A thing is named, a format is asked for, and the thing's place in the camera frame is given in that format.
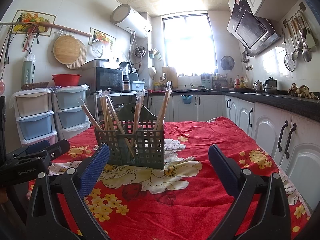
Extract dark green utensil basket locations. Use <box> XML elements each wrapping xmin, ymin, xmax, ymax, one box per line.
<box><xmin>94</xmin><ymin>103</ymin><xmax>164</xmax><ymax>170</ymax></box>

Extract chopsticks pair tall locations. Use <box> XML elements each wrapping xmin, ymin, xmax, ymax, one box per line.
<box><xmin>154</xmin><ymin>81</ymin><xmax>172</xmax><ymax>131</ymax></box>

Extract kitchen window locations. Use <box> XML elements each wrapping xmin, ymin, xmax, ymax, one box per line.
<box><xmin>163</xmin><ymin>13</ymin><xmax>217</xmax><ymax>76</ymax></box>

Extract pastel drawer tower left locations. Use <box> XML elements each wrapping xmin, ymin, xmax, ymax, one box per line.
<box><xmin>10</xmin><ymin>88</ymin><xmax>57</xmax><ymax>146</ymax></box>

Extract pastel drawer tower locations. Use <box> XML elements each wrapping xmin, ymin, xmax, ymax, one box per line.
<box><xmin>10</xmin><ymin>88</ymin><xmax>57</xmax><ymax>146</ymax></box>
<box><xmin>52</xmin><ymin>85</ymin><xmax>91</xmax><ymax>140</ymax></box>

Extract red floral tablecloth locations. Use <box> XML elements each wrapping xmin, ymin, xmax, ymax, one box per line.
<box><xmin>27</xmin><ymin>115</ymin><xmax>312</xmax><ymax>240</ymax></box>

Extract white lower cabinets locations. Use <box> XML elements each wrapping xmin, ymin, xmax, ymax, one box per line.
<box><xmin>147</xmin><ymin>94</ymin><xmax>320</xmax><ymax>212</ymax></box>

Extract pastel drawer tower right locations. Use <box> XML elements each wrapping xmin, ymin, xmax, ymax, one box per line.
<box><xmin>52</xmin><ymin>85</ymin><xmax>91</xmax><ymax>140</ymax></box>

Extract metal shelf rack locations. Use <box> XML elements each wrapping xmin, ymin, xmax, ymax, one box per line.
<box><xmin>87</xmin><ymin>92</ymin><xmax>137</xmax><ymax>122</ymax></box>

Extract wicker basket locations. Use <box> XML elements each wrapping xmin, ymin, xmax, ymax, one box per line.
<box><xmin>21</xmin><ymin>82</ymin><xmax>49</xmax><ymax>90</ymax></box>

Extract blue hanging basket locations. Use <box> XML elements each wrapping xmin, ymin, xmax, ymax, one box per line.
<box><xmin>181</xmin><ymin>95</ymin><xmax>193</xmax><ymax>105</ymax></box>

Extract sauce bottles group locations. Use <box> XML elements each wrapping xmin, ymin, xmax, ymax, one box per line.
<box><xmin>233</xmin><ymin>75</ymin><xmax>247</xmax><ymax>88</ymax></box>

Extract small metal teapot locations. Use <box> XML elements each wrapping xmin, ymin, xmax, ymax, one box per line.
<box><xmin>253</xmin><ymin>80</ymin><xmax>263</xmax><ymax>94</ymax></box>

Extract red plastic basin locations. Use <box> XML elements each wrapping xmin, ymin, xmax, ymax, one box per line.
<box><xmin>52</xmin><ymin>74</ymin><xmax>81</xmax><ymax>87</ymax></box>

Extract dark kettle pot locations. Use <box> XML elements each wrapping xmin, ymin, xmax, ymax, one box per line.
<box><xmin>263</xmin><ymin>77</ymin><xmax>277</xmax><ymax>94</ymax></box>

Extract black microwave oven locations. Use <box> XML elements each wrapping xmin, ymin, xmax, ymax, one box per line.
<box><xmin>79</xmin><ymin>67</ymin><xmax>124</xmax><ymax>93</ymax></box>

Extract black countertop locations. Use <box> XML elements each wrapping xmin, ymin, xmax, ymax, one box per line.
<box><xmin>147</xmin><ymin>88</ymin><xmax>320</xmax><ymax>123</ymax></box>

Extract light blue storage box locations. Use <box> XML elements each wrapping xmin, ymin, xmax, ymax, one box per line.
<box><xmin>130</xmin><ymin>81</ymin><xmax>145</xmax><ymax>92</ymax></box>

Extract ginger root pile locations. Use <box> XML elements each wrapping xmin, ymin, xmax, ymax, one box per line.
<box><xmin>288</xmin><ymin>83</ymin><xmax>319</xmax><ymax>100</ymax></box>

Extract wooden cutting board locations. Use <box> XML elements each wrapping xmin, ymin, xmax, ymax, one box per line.
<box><xmin>162</xmin><ymin>67</ymin><xmax>178</xmax><ymax>88</ymax></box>

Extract round bamboo tray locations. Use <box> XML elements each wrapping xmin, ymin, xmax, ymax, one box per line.
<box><xmin>53</xmin><ymin>35</ymin><xmax>87</xmax><ymax>70</ymax></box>

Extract hanging strainer ladle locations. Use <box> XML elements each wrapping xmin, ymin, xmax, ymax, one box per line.
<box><xmin>281</xmin><ymin>29</ymin><xmax>296</xmax><ymax>72</ymax></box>

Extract hanging metal ladle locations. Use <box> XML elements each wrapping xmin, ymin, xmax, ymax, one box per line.
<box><xmin>287</xmin><ymin>22</ymin><xmax>299</xmax><ymax>61</ymax></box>

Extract hanging metal spoon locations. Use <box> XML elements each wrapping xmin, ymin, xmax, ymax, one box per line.
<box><xmin>293</xmin><ymin>17</ymin><xmax>312</xmax><ymax>62</ymax></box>

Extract black range hood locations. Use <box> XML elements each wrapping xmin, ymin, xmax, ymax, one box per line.
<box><xmin>227</xmin><ymin>0</ymin><xmax>280</xmax><ymax>57</ymax></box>

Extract hanging spatula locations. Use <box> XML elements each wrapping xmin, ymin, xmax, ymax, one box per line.
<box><xmin>299</xmin><ymin>10</ymin><xmax>316</xmax><ymax>49</ymax></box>

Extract white water heater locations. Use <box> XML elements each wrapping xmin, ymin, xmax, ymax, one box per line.
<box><xmin>110</xmin><ymin>4</ymin><xmax>152</xmax><ymax>38</ymax></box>

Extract round wall fan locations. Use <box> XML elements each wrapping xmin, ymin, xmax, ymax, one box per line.
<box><xmin>220</xmin><ymin>55</ymin><xmax>235</xmax><ymax>71</ymax></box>

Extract fruit picture on wall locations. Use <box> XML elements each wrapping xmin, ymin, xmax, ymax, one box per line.
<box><xmin>88</xmin><ymin>27</ymin><xmax>116</xmax><ymax>50</ymax></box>

